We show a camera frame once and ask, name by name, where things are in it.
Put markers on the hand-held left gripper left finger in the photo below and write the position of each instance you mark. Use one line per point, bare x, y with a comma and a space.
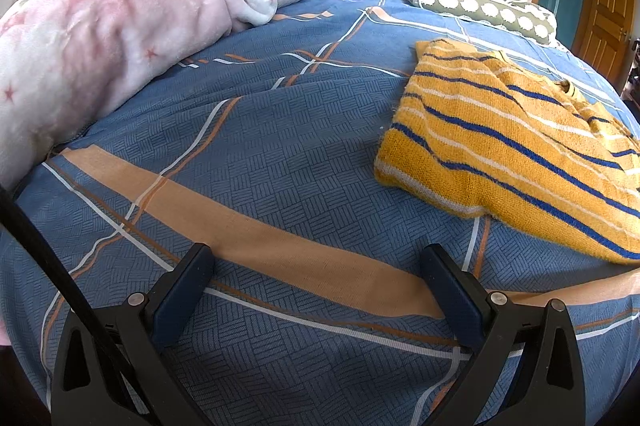
181, 293

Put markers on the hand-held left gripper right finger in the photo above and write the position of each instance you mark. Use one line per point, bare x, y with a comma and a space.
452, 293

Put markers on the yellow striped knit sweater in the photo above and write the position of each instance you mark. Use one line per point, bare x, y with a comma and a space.
500, 140

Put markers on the blue plaid bed sheet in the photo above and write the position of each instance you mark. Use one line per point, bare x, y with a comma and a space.
260, 145

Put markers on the pink floral fleece blanket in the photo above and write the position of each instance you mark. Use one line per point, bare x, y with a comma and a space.
125, 15

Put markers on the green patterned bolster pillow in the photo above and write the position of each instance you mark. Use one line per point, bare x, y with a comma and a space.
480, 3

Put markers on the wooden door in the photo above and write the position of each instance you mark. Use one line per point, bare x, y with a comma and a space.
605, 5

